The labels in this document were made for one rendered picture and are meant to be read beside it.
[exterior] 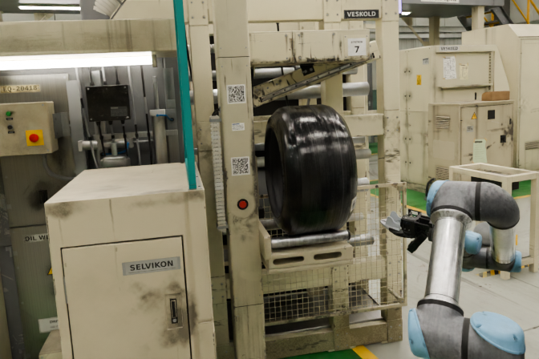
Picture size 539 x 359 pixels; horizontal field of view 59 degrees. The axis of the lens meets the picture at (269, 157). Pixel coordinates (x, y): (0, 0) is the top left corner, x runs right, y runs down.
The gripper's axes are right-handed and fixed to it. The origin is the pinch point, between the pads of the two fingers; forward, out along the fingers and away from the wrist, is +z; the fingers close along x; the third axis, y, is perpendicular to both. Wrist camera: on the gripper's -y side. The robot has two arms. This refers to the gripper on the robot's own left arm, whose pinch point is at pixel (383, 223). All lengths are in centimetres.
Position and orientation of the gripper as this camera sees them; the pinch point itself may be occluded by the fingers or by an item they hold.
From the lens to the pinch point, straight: 190.9
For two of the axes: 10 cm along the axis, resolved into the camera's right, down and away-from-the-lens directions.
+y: -1.5, -8.7, -4.7
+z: -7.9, -1.8, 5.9
